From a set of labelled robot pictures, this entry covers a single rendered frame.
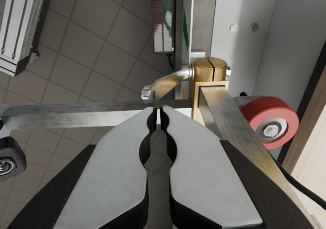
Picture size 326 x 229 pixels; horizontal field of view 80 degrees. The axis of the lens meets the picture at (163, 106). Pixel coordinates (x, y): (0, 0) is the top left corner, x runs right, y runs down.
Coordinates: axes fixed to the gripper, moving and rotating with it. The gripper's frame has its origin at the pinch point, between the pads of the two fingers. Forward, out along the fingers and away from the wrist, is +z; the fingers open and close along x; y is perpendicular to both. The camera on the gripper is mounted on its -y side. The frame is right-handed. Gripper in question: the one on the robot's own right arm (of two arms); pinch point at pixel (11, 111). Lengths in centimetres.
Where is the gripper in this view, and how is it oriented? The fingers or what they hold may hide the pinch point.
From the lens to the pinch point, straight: 43.6
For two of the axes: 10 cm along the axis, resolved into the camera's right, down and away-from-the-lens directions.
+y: -10.0, 0.4, -0.1
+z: -0.3, -5.3, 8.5
